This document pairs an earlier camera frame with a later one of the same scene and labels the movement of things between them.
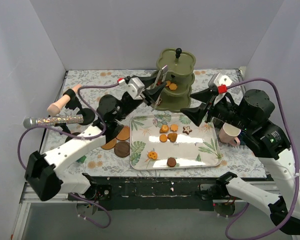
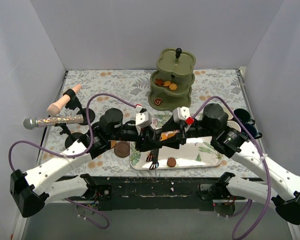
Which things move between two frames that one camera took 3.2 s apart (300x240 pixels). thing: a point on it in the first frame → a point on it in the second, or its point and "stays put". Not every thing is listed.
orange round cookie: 172,86 stays put
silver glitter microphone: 32,122 stays put
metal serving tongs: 160,77 → 154,157
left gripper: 145,93 → 142,139
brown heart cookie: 172,136 stays put
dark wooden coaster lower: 122,149 stays put
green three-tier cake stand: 177,67 stays put
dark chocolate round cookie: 171,162 stays put
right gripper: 210,106 → 183,133
